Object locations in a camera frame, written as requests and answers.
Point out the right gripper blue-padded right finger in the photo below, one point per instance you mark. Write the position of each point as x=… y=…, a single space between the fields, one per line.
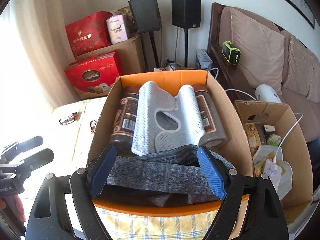
x=222 y=183

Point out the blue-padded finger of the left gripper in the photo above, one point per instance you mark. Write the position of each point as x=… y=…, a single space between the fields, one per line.
x=13 y=150

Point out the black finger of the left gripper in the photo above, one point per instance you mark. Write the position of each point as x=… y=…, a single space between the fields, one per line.
x=23 y=169

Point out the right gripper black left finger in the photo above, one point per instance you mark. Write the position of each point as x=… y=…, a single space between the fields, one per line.
x=85 y=185

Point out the brown labelled bottle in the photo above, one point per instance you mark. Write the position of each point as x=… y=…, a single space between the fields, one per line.
x=214 y=131
x=125 y=121

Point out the light grey mesh brace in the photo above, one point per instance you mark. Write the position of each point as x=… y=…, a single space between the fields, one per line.
x=165 y=122

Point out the person's left hand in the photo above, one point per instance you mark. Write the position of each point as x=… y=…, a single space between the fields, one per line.
x=16 y=205

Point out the orange cardboard fruit box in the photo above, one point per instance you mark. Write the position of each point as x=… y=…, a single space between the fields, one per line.
x=236 y=150

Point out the snickers candy bar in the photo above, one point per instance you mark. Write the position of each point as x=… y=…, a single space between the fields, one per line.
x=68 y=119

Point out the grey rolled sock right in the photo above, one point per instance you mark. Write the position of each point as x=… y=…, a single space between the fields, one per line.
x=201 y=198

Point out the small wrapped candy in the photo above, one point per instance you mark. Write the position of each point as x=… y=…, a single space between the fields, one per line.
x=93 y=125

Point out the open brown cardboard box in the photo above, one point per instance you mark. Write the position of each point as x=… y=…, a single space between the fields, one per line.
x=294 y=151

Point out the white curtain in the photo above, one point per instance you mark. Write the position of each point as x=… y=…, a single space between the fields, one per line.
x=36 y=51

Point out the white rounded device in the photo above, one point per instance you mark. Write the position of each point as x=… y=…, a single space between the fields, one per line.
x=267 y=94

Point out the small blue white box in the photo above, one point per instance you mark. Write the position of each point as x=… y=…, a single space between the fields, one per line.
x=203 y=61

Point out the brown cardboard box background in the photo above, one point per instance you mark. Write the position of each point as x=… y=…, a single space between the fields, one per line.
x=130 y=53

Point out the green black alarm clock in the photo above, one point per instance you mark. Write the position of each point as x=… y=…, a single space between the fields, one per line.
x=231 y=52

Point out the white tissue roll pack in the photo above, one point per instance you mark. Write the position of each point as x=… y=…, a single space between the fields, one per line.
x=118 y=28

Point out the beige sofa cushion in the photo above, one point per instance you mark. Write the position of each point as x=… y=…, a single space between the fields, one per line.
x=301 y=69
x=260 y=42

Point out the black speaker left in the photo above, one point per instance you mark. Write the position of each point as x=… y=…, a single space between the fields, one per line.
x=146 y=15

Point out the black speaker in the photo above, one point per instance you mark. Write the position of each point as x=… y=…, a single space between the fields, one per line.
x=146 y=15
x=186 y=14

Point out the black speaker right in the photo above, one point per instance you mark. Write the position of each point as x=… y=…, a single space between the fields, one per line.
x=186 y=14

